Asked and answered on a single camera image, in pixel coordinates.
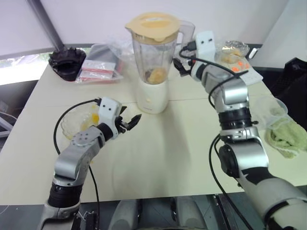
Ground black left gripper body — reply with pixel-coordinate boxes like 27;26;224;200
114;114;132;134

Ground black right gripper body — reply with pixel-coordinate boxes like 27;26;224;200
172;57;196;78

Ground orange segments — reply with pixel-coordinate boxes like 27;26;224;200
80;67;168;131

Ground clear blender jar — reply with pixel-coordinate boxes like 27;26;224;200
125;20;196;86

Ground cream blender lid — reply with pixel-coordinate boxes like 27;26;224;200
124;11;181;43

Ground white blender base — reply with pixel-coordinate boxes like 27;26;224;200
137;76;170;115

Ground plastic bag with red-striped packets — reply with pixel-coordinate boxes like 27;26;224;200
74;43;124;85

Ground clear glass bowl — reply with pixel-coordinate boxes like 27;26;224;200
59;103;102;140

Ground bag with orange snacks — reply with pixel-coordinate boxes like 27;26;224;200
215;40;250;64

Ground clear crumpled plastic bag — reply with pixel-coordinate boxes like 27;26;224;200
105;35;135;70

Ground white box with orange dots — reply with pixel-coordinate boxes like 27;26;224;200
230;58;264;86

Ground black crumpled plastic holder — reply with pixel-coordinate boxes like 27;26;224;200
48;46;87;82

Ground clear plastic cup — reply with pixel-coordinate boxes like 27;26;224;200
252;96;289;130

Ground black bag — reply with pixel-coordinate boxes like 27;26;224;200
268;57;307;113

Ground dark slanted pole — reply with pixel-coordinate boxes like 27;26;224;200
25;0;65;51

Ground green towel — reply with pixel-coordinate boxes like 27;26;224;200
263;116;307;159

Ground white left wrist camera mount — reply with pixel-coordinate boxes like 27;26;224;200
96;96;122;140

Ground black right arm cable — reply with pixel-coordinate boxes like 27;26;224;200
177;41;254;230

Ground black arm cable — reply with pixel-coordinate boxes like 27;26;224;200
53;97;101;230
177;41;254;230

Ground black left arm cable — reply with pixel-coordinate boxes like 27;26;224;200
53;97;101;230

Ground black metal frame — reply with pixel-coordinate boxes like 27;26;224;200
212;193;241;230

